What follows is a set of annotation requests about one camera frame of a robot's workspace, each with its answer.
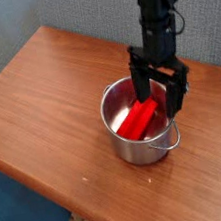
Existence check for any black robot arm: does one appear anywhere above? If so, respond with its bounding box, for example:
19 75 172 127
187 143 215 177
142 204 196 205
128 0 189 118

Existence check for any red plastic block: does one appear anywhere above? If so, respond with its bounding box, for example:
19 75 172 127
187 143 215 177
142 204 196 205
116 97 158 140

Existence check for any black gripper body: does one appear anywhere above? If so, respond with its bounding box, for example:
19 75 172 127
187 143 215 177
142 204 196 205
128 21 188 84

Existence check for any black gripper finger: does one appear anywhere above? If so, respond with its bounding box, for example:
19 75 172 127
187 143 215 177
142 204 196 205
164 78 188 118
130 65 151 103

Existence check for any stainless steel pot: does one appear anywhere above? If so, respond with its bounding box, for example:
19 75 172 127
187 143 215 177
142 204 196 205
100 77 181 165

